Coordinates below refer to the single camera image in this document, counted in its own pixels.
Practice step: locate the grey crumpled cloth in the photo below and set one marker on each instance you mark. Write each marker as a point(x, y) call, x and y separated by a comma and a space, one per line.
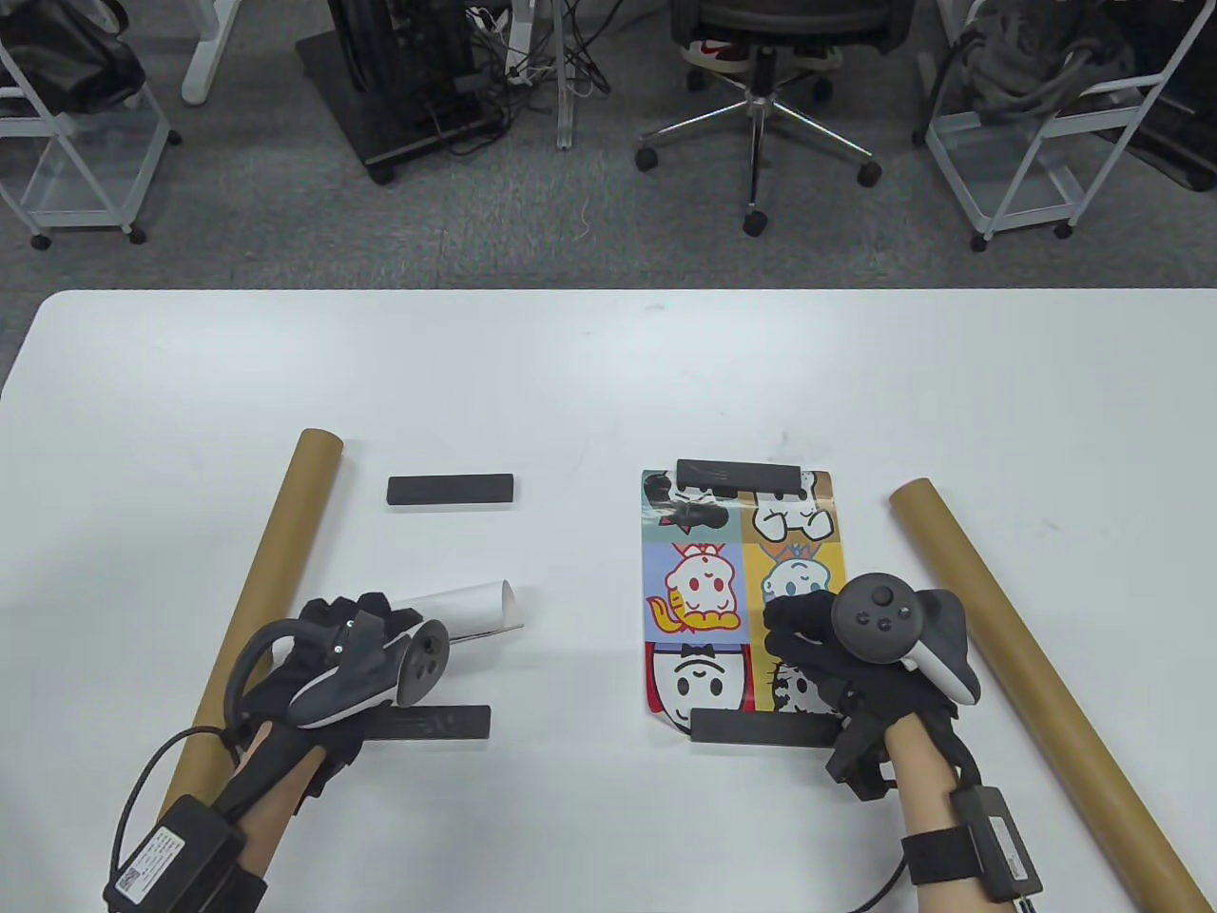
point(1036, 57)

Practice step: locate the brown cardboard mailing tube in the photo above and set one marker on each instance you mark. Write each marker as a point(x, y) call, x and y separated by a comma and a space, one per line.
point(998, 628)
point(276, 552)

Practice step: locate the person's left forearm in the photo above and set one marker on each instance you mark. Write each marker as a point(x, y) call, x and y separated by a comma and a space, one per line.
point(285, 808)

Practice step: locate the black bag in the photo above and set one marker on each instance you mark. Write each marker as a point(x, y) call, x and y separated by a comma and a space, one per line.
point(57, 57)

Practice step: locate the white poster with purple lettering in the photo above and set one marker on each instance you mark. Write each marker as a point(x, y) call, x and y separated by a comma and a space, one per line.
point(466, 609)

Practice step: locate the person's right hand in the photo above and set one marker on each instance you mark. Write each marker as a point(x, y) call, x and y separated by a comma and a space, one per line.
point(808, 637)

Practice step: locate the colourful cartoon grid poster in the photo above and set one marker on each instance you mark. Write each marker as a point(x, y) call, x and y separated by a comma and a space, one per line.
point(704, 580)

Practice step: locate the white wheeled cart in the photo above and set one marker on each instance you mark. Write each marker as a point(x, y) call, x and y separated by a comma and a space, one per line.
point(86, 181)
point(1017, 162)

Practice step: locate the person's right forearm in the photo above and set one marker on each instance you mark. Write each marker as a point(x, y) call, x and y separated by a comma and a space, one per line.
point(917, 770)

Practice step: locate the white desk leg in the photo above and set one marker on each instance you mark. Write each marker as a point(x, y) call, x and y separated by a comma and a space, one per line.
point(567, 105)
point(204, 57)

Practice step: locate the black bar weight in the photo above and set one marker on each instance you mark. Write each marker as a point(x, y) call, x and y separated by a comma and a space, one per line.
point(447, 723)
point(737, 473)
point(452, 491)
point(761, 728)

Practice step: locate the person's left hand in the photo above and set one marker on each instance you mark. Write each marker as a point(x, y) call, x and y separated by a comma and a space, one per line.
point(376, 607)

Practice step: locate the black wheeled equipment stand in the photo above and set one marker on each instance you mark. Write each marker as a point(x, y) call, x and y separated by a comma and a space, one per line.
point(399, 86)

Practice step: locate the black office chair chrome base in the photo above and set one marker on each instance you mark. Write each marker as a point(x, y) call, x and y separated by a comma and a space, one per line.
point(756, 124)

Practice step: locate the black wrist sensor box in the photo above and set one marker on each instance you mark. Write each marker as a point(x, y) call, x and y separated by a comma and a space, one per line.
point(998, 846)
point(162, 856)

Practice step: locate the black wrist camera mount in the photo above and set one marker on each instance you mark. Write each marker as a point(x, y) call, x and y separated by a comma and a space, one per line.
point(860, 761)

